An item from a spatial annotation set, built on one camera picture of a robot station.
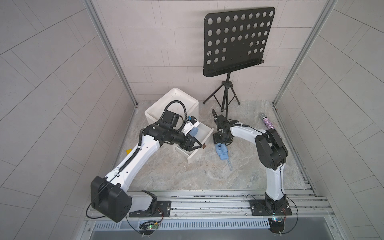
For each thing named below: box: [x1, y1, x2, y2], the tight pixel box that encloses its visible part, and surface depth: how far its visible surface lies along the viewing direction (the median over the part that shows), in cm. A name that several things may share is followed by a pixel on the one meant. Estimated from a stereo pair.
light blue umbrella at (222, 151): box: [215, 143, 233, 171], surface depth 90 cm
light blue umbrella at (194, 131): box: [189, 127, 199, 137], surface depth 96 cm
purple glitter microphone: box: [259, 113, 276, 130], surface depth 106 cm
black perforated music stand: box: [202, 7, 276, 118], surface depth 70 cm
